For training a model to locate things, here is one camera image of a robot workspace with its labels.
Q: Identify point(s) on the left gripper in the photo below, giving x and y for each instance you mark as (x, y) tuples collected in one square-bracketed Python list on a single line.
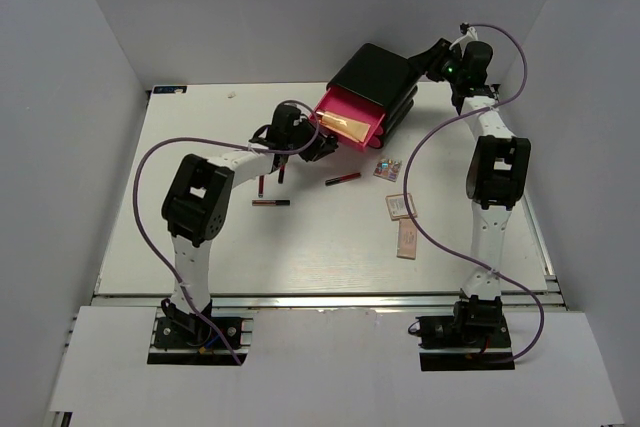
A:
[(323, 146)]

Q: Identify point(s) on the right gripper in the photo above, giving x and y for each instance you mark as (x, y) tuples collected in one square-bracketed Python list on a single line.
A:
[(430, 58)]

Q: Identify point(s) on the gold foundation tube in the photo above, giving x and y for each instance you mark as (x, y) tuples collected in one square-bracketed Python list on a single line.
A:
[(351, 129)]

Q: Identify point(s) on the black pink drawer organizer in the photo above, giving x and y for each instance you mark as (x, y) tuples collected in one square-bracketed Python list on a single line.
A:
[(375, 87)]

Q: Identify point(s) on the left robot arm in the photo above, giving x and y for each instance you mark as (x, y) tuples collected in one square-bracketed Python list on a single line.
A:
[(196, 205)]

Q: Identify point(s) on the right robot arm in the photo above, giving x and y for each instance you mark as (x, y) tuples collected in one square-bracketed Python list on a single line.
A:
[(497, 173)]

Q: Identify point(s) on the red lip gloss tube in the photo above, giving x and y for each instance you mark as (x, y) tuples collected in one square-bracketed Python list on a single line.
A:
[(342, 179)]

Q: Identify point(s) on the red lip gloss upright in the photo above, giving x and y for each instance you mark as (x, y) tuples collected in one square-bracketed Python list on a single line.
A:
[(281, 174)]

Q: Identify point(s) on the clear eyeshadow palette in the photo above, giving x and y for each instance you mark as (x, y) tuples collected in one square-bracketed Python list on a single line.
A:
[(388, 169)]

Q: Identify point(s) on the dark lip gloss vertical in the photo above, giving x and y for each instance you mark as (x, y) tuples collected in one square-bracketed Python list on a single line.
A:
[(261, 183)]

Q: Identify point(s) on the horizontal lip gloss tube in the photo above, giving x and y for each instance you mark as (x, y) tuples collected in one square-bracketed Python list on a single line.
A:
[(270, 202)]

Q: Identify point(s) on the peach compact with label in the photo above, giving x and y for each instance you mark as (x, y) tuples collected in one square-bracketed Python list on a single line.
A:
[(400, 207)]

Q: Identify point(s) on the peach rectangular palette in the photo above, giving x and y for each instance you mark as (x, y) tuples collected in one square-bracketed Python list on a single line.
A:
[(407, 240)]

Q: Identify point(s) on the left blue corner label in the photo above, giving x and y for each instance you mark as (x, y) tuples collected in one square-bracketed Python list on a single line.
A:
[(166, 90)]

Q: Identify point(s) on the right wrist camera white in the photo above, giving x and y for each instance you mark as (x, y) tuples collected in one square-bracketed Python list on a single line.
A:
[(468, 34)]

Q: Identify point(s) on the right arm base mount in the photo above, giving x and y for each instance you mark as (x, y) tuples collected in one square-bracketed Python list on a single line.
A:
[(444, 346)]

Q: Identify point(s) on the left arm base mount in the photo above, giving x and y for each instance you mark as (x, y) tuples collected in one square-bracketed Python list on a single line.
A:
[(184, 339)]

